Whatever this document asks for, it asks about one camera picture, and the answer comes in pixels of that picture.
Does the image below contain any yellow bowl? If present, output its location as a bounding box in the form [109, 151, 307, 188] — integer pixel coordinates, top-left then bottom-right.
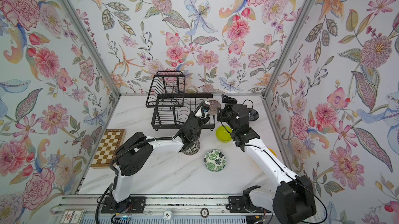
[269, 148, 277, 157]

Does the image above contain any dark blue grey bowl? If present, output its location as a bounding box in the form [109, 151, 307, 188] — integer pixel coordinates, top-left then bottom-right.
[248, 108, 259, 122]

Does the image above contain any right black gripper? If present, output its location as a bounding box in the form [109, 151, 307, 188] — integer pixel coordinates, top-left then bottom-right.
[218, 95, 240, 136]

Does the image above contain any pink striped bowl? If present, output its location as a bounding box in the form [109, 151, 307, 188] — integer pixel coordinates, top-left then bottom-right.
[207, 99, 221, 116]

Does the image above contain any green leaf pattern bowl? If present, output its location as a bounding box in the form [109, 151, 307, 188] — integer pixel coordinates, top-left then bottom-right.
[204, 150, 227, 172]

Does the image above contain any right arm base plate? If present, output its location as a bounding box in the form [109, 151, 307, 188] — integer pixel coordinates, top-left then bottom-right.
[225, 196, 271, 214]

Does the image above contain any black white patterned bowl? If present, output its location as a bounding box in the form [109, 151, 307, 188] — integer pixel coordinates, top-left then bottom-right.
[182, 140, 201, 155]

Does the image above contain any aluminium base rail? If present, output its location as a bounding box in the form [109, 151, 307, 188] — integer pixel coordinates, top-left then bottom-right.
[50, 194, 279, 224]

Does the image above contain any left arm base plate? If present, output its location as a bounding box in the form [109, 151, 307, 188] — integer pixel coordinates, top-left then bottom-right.
[100, 196, 146, 214]

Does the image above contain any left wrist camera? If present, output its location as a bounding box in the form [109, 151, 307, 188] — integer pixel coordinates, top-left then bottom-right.
[199, 104, 210, 119]

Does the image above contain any green connector block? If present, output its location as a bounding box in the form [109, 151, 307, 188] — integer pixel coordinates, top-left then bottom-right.
[291, 213, 308, 224]

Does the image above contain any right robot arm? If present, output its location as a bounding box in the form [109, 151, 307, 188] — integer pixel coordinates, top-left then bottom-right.
[217, 95, 316, 224]

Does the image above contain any black wire dish rack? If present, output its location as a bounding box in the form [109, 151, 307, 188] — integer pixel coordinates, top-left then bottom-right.
[145, 70, 214, 131]

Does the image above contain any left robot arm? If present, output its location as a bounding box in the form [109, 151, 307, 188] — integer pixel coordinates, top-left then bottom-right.
[110, 111, 210, 203]

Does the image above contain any wooden chessboard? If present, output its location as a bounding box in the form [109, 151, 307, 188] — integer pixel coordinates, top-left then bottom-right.
[90, 129, 126, 169]

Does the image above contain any lime green bowl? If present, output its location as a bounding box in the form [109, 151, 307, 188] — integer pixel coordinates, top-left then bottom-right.
[216, 126, 232, 143]

